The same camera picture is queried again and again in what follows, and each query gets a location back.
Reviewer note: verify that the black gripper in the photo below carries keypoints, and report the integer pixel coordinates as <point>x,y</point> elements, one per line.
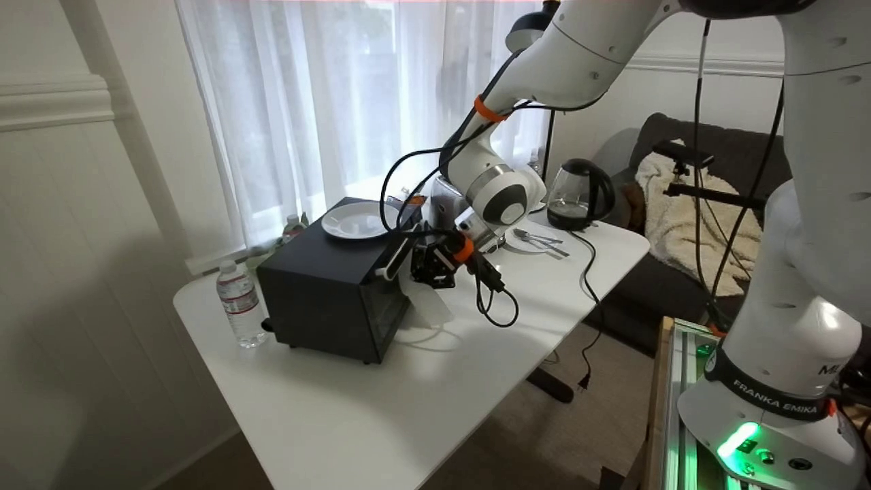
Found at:
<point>445,262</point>

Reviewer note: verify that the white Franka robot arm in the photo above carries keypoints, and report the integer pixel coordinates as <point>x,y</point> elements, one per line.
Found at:
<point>799,272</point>

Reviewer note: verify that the silver two-slot toaster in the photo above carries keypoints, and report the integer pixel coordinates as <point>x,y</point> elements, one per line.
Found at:
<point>440,202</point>

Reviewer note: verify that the large white plate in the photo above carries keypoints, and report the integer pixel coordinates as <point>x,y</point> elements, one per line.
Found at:
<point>354,220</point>

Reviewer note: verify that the black toaster oven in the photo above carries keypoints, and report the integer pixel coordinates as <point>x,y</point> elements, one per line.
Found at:
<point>328,288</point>

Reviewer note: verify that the small white plate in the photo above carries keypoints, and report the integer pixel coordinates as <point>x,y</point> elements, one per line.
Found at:
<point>521,245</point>

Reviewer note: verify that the silver fork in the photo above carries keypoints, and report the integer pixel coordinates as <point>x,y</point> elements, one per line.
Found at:
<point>544,240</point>

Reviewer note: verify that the black kettle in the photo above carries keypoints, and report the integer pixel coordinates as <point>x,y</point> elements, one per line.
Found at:
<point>581,194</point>

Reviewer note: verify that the black table foot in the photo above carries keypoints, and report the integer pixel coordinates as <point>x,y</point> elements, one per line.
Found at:
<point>550,383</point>

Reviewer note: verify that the clear plastic water bottle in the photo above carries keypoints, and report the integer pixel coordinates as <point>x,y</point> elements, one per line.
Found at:
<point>241,303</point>

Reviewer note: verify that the white sheer curtain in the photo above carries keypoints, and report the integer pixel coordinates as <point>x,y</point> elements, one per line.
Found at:
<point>272,110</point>

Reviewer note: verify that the black floor lamp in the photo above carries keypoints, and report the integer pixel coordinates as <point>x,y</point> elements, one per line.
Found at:
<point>527,31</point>

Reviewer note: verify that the beige blanket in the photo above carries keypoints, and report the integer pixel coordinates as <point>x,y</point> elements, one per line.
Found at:
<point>682,227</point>

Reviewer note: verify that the dark grey sofa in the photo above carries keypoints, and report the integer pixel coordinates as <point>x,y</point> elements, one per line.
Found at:
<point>671,130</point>

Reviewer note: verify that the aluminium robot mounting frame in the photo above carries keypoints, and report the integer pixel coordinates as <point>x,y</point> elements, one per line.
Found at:
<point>667,436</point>

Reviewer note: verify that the black camera stand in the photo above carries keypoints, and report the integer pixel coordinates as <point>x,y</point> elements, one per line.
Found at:
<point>716,194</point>

